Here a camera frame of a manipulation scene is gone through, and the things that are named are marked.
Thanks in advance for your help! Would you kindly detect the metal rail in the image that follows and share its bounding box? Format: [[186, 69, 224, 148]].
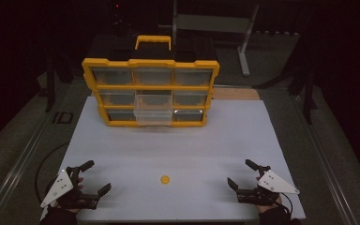
[[289, 92, 359, 225], [0, 80, 85, 225]]

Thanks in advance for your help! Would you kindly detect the grey metal stand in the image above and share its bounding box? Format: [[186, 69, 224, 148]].
[[157, 0, 261, 78]]

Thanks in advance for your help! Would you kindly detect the person's left hand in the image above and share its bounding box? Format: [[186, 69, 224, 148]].
[[50, 175, 85, 216]]

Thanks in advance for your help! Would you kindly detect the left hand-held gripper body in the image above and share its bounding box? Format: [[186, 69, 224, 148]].
[[39, 166, 100, 211]]

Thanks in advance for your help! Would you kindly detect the group of clear cabinet drawers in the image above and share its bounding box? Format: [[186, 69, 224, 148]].
[[91, 67, 214, 123]]

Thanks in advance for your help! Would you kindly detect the black tripod stand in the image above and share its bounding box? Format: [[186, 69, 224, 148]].
[[251, 18, 323, 126], [37, 52, 75, 113]]

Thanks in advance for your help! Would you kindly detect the yellow frame drawer cabinet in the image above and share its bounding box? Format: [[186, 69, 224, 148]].
[[82, 35, 220, 128]]

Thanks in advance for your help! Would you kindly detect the person's right hand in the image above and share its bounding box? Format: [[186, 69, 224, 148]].
[[255, 175, 284, 216]]

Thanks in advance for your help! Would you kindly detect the clear plastic drawer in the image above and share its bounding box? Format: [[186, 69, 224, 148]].
[[132, 93, 173, 127]]

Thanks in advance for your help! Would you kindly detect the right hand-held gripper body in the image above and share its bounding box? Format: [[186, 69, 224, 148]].
[[235, 164, 301, 207]]

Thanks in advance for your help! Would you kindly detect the black rectangular frame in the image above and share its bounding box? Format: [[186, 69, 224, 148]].
[[52, 111, 75, 126]]

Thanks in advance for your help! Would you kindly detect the wooden board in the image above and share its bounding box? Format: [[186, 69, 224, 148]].
[[213, 87, 261, 101]]

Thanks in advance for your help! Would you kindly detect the black cable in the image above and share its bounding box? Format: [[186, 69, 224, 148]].
[[275, 192, 295, 218], [34, 141, 71, 204]]

